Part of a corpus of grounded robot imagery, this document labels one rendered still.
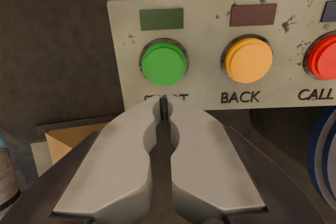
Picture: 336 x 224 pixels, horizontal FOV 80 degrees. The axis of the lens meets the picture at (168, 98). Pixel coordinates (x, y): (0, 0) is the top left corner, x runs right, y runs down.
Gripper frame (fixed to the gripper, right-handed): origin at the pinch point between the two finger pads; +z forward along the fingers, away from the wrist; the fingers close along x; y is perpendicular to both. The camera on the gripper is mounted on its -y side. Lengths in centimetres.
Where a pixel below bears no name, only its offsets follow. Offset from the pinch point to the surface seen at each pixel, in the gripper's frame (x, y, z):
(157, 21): -0.5, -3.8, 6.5
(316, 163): 27.9, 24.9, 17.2
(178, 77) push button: 1.1, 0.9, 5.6
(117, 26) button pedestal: -3.9, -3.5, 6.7
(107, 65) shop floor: -24, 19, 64
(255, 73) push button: 8.0, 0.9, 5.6
